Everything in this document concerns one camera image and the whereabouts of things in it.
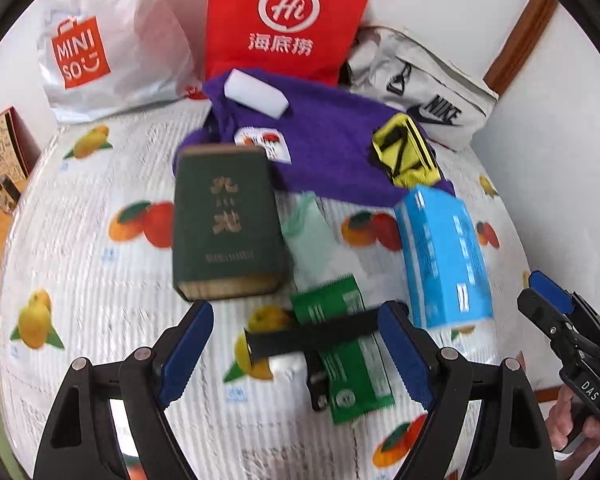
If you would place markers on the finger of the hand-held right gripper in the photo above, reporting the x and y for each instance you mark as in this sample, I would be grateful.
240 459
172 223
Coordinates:
542 317
549 290

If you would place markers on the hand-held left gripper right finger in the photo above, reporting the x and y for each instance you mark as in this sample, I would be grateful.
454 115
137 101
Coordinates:
404 355

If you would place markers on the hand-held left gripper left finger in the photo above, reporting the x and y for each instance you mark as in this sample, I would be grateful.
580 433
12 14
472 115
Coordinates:
187 355

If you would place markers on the green wet wipe packet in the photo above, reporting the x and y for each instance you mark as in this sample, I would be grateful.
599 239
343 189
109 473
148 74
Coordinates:
360 370

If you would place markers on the mint white glove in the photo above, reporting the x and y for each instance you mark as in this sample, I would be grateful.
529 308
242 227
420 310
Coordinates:
307 240

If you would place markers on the yellow black striped fabric pouch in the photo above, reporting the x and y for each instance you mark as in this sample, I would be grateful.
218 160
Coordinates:
404 155

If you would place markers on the white red snack packet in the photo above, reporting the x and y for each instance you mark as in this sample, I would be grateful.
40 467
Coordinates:
265 142

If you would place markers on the white sponge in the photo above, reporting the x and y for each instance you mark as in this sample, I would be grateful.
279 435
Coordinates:
255 92

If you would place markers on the person's right hand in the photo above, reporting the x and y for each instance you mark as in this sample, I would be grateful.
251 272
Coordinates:
559 420

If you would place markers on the blue tissue pack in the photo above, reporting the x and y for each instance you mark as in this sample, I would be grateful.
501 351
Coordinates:
439 260

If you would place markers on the fruit print tablecloth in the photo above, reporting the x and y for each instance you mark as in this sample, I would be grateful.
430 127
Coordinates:
105 285

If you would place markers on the dark green tin box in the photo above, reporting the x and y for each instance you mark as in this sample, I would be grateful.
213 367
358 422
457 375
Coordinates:
230 220

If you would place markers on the grey waist bag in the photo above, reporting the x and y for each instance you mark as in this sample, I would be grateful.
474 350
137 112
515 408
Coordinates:
449 95

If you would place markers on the purple towel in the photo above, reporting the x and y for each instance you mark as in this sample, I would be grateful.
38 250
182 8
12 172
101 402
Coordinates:
330 145

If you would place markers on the brown patterned box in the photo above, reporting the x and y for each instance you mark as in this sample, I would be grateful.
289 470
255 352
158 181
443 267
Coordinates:
2 145

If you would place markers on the white plastic shopping bag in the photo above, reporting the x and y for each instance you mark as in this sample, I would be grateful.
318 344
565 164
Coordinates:
120 35

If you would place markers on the wooden door frame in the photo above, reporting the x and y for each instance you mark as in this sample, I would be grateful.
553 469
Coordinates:
524 35

